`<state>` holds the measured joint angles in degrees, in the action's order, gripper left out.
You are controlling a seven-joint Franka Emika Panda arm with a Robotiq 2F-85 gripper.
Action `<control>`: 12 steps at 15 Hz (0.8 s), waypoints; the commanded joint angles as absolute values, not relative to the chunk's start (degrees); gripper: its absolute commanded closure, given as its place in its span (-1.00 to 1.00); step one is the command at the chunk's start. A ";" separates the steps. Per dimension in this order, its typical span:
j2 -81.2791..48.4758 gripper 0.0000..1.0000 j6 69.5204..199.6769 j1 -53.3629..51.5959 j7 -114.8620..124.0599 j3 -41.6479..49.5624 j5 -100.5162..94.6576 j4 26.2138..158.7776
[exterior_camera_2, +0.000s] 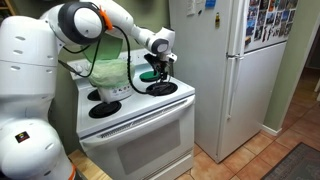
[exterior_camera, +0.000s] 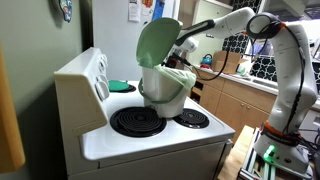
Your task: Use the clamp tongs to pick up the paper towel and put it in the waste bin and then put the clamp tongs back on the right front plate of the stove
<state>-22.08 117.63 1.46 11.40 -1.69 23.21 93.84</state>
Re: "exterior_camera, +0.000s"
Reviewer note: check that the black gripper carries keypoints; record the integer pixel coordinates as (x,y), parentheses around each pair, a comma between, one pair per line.
(173,61)

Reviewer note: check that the green bin liner bag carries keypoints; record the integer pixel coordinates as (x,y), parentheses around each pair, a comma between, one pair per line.
(181,76)

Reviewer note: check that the green waste bin lid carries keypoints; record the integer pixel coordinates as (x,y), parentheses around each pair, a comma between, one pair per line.
(158,40)

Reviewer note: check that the white waste bin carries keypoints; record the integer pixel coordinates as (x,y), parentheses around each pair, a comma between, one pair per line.
(166,100)

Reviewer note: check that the black coil stove burner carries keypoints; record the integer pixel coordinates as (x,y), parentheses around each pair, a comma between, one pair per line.
(138,121)
(132,89)
(193,118)

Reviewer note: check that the white stove knob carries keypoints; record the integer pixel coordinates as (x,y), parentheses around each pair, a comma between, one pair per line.
(102,79)
(103,62)
(101,90)

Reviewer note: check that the white electric stove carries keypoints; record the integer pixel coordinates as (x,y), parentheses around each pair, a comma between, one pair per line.
(133,150)

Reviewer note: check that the red trivet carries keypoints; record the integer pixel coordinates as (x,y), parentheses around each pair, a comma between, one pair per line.
(204,66)

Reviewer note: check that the blue kettle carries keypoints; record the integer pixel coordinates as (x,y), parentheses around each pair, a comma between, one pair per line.
(207,60)

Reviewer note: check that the brown cardboard box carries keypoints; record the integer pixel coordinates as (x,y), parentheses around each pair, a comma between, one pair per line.
(220,61)

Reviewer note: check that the blue paper note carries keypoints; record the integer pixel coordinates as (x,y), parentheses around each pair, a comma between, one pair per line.
(158,8)

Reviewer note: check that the white orange paper sheet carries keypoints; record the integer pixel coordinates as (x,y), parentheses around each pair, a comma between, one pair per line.
(147,6)

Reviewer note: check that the white refrigerator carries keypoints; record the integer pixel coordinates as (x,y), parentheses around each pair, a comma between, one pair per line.
(113,40)

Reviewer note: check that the white green plastic bag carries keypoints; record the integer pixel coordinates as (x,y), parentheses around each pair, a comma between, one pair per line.
(242,68)

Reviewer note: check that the wooden base kitchen cabinet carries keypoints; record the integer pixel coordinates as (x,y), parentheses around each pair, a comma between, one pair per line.
(240,103)

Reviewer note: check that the stainless steel kitchen sink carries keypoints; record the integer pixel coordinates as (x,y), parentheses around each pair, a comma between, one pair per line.
(265,83)

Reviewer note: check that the light wooden table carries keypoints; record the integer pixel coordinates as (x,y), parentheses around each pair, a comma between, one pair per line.
(233,160)

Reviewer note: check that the yellow wooden panel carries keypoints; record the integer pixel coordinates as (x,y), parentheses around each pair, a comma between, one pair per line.
(10,116)

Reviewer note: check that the blue colourful wall decoration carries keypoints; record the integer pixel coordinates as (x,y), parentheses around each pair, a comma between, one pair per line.
(65,8)

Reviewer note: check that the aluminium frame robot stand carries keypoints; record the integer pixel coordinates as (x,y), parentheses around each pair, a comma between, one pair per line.
(256,166)

